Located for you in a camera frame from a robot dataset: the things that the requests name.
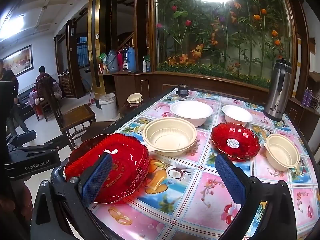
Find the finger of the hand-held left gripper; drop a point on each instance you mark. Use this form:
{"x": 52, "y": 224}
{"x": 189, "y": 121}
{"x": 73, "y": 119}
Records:
{"x": 23, "y": 138}

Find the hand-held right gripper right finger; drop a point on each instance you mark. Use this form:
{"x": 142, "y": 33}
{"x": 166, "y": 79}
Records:
{"x": 230, "y": 180}

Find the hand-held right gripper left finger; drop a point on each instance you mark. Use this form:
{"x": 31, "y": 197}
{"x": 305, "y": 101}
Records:
{"x": 96, "y": 178}

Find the red-rimmed white bowl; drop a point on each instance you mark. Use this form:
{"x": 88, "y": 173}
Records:
{"x": 125, "y": 165}

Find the red plate with round sticker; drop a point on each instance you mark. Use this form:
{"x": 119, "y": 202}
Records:
{"x": 235, "y": 141}

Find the small beige plastic bowl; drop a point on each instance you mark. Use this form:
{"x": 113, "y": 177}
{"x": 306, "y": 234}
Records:
{"x": 282, "y": 152}

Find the small white bowl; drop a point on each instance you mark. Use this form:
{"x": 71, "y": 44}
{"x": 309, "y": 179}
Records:
{"x": 237, "y": 116}

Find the large beige plastic bowl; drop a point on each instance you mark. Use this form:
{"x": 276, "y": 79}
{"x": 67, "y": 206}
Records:
{"x": 170, "y": 136}

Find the large white bowl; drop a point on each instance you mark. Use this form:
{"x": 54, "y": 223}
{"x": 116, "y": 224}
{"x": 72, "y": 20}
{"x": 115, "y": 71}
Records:
{"x": 191, "y": 111}

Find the person's left forearm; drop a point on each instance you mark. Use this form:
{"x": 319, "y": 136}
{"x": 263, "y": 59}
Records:
{"x": 13, "y": 205}

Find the colourful printed tablecloth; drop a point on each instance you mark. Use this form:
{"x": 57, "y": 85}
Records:
{"x": 200, "y": 180}

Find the wooden chair with backrest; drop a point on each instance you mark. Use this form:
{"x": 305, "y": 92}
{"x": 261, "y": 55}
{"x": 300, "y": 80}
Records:
{"x": 75, "y": 115}

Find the white plastic bucket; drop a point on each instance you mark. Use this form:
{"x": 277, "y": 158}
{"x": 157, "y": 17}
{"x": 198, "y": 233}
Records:
{"x": 108, "y": 106}

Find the small black device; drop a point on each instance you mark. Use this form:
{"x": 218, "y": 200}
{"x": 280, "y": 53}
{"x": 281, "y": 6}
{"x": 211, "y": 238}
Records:
{"x": 182, "y": 90}

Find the stainless steel thermos jug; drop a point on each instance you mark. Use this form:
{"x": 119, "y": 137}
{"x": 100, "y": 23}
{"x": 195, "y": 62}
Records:
{"x": 277, "y": 90}

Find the purple bottle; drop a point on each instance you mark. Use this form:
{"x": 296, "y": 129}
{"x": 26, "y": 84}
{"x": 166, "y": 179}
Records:
{"x": 305, "y": 97}
{"x": 310, "y": 97}

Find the grey-blue thermos jug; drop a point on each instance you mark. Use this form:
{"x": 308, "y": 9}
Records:
{"x": 111, "y": 62}

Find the pink thermos flask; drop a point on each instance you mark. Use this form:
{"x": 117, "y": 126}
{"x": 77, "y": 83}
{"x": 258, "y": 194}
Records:
{"x": 120, "y": 61}

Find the white squeeze bottle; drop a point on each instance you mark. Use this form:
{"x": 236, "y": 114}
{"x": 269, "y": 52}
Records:
{"x": 144, "y": 66}

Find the dark thermos flask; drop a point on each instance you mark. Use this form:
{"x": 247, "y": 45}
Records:
{"x": 125, "y": 58}

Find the blue thermos flask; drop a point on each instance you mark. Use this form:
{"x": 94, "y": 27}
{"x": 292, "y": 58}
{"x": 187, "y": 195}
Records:
{"x": 131, "y": 58}

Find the blue bottle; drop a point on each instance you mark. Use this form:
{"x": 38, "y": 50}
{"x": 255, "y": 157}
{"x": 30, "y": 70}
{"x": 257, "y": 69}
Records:
{"x": 148, "y": 63}

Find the flower painted glass panel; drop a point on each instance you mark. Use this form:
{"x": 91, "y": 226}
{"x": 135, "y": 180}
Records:
{"x": 220, "y": 35}

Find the framed wall painting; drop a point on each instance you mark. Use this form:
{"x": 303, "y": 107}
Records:
{"x": 18, "y": 60}

